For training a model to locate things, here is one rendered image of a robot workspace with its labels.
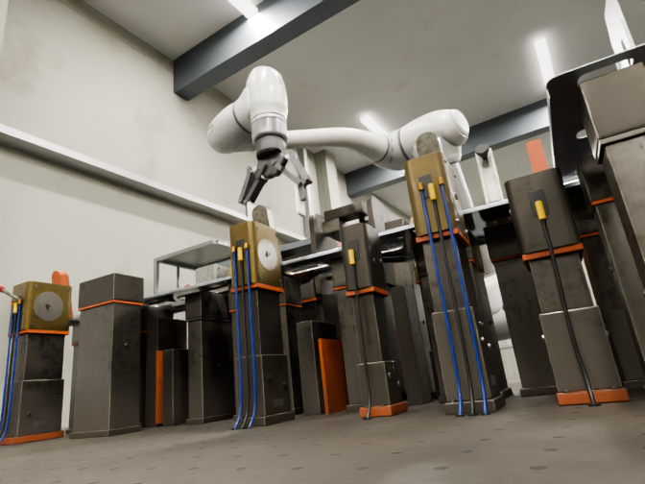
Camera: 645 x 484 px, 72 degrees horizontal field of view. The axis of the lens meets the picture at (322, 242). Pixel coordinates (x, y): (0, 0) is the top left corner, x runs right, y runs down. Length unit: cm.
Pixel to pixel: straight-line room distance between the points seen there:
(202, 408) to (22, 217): 295
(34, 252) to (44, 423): 261
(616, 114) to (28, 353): 119
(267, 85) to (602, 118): 86
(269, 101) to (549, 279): 79
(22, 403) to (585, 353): 110
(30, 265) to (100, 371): 273
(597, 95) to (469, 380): 33
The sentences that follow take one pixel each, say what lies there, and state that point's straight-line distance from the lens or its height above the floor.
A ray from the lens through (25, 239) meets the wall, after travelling 378.
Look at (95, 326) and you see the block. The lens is 109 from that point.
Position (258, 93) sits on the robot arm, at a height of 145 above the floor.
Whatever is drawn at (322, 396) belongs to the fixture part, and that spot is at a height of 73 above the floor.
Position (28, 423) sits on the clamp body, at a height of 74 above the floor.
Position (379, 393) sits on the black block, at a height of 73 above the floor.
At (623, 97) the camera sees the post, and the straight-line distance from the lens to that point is 48.
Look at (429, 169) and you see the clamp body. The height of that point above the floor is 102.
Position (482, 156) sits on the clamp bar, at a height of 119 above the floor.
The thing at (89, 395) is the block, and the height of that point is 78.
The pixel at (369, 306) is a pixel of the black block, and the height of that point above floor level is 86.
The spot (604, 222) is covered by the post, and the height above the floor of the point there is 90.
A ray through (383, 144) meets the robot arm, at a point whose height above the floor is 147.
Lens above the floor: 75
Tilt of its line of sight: 18 degrees up
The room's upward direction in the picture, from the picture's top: 6 degrees counter-clockwise
